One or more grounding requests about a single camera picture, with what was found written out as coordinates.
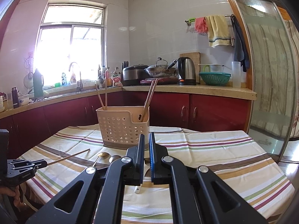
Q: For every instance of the dark red kitchen cabinets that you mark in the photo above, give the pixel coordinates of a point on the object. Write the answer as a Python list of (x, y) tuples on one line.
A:
[(195, 112)]

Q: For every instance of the dark blue hanging cloth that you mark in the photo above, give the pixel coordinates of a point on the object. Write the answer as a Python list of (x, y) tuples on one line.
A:
[(240, 50)]

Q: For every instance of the knife block with knives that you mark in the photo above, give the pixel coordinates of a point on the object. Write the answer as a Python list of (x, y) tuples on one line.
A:
[(125, 64)]

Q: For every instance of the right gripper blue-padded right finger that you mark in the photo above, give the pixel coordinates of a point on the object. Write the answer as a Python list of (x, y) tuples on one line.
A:
[(197, 195)]

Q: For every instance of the chrome sink faucet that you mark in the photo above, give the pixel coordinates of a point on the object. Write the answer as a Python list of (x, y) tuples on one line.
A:
[(75, 68)]

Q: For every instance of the black rice cooker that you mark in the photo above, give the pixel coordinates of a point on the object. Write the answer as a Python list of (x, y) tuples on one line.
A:
[(134, 74)]

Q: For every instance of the stainless electric kettle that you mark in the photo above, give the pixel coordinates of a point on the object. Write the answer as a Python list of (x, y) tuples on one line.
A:
[(186, 71)]

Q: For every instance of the wooden cutting board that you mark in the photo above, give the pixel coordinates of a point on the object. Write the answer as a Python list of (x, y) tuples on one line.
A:
[(195, 56)]

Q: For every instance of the gold metal spoon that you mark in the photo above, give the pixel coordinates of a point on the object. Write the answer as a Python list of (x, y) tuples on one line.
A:
[(101, 156)]

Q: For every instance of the red induction cooktop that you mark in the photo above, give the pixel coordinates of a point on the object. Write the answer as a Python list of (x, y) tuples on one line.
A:
[(161, 81)]

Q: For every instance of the translucent plastic container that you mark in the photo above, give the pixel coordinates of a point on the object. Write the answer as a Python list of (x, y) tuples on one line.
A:
[(236, 74)]

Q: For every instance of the red white snack bag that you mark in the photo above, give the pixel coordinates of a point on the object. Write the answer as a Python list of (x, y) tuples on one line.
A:
[(116, 78)]

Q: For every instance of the steel wok with lid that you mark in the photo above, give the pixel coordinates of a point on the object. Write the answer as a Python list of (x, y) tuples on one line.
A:
[(160, 69)]

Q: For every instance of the yellow hanging towel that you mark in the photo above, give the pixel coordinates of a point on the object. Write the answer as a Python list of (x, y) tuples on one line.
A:
[(218, 31)]

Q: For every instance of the beige perforated utensil caddy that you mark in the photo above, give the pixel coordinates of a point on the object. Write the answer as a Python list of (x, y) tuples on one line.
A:
[(121, 126)]

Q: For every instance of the white blue ceramic bowl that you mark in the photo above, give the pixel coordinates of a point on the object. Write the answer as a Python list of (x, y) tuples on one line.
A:
[(24, 100)]

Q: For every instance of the dark travel mug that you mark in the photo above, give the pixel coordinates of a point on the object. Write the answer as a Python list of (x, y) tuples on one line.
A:
[(15, 97)]

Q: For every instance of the dish soap spray bottle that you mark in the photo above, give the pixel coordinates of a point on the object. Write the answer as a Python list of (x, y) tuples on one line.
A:
[(72, 78)]

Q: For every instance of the teal plastic colander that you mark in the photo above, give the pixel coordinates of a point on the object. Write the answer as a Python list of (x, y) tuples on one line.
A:
[(215, 78)]

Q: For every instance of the white ceramic spoon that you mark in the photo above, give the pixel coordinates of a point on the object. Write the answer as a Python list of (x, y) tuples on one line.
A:
[(137, 189)]

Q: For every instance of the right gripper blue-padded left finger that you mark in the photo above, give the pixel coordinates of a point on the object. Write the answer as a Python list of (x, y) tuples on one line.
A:
[(95, 195)]

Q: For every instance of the orange sauce bottle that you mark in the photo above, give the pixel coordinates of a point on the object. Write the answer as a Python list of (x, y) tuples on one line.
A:
[(109, 81)]

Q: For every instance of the wooden framed glass door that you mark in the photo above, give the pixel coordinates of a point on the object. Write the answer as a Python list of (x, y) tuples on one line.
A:
[(273, 72)]

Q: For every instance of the green thermos flask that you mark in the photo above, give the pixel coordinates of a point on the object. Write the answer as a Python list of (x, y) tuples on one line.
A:
[(38, 83)]

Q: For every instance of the pink rubber gloves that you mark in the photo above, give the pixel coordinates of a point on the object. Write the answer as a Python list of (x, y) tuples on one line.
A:
[(200, 25)]

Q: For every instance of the silver metal spoon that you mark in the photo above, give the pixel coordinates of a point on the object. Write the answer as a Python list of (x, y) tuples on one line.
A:
[(114, 158)]

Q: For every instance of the blue label bottle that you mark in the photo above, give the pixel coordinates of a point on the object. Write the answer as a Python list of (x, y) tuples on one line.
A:
[(63, 79)]

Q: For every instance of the window with white frame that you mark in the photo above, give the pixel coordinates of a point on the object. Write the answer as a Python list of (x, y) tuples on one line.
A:
[(70, 32)]

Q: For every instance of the person's left hand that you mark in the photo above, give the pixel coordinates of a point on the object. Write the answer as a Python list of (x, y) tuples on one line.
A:
[(15, 194)]

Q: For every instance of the hanging mesh strainer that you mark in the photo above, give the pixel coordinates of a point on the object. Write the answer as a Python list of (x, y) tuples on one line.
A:
[(28, 79)]

